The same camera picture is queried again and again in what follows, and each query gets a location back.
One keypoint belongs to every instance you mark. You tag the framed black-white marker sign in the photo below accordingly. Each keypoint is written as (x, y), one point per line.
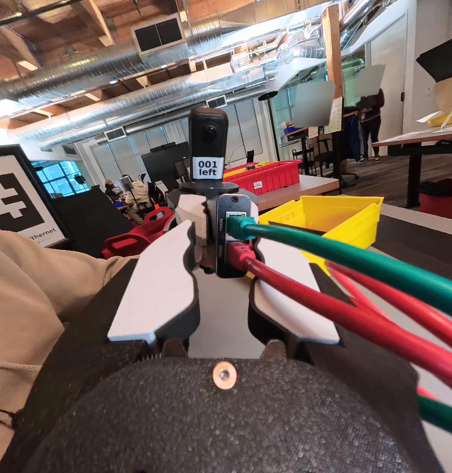
(11, 199)

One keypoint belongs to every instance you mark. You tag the black flat board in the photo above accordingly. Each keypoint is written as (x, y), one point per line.
(442, 55)

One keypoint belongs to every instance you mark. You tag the person's beige hoodie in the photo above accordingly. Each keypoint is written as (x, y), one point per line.
(11, 369)

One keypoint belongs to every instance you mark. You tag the person's left forearm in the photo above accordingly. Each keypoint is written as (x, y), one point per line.
(45, 273)

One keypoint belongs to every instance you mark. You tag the yellow flat tray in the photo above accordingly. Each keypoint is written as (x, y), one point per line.
(449, 118)

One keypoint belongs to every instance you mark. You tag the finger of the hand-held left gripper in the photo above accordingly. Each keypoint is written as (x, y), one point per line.
(252, 206)
(190, 208)

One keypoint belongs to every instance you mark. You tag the red round container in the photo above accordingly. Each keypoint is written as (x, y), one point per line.
(442, 205)

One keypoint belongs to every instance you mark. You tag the printed paper sheet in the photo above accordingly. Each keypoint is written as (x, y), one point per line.
(335, 114)

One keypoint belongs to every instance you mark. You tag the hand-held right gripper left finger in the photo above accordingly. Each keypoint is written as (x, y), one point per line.
(155, 288)

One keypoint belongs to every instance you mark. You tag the wooden post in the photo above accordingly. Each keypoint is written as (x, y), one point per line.
(333, 55)

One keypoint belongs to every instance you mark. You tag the yellow plastic tray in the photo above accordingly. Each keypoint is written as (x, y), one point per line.
(233, 172)

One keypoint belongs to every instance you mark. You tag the red divided plastic bin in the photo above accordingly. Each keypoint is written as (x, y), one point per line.
(274, 179)

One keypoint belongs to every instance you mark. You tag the yellow plastic bin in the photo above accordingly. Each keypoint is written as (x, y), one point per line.
(340, 221)

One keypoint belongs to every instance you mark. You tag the ceiling air vent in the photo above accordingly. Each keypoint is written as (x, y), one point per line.
(157, 35)

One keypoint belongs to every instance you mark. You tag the red shopping basket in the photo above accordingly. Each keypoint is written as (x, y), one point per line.
(133, 238)

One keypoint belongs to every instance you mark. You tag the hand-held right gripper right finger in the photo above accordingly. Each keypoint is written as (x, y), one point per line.
(296, 321)

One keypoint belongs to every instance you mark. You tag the black-legged desk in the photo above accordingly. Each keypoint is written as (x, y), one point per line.
(414, 138)

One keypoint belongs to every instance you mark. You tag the black ethernet port box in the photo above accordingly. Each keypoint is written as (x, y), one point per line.
(222, 236)

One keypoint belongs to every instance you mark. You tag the black floor lamp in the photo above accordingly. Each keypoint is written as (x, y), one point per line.
(267, 96)

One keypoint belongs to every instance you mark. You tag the black panel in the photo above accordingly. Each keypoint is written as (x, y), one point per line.
(89, 218)

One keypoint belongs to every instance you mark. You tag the large black display screen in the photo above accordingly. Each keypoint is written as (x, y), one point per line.
(163, 162)

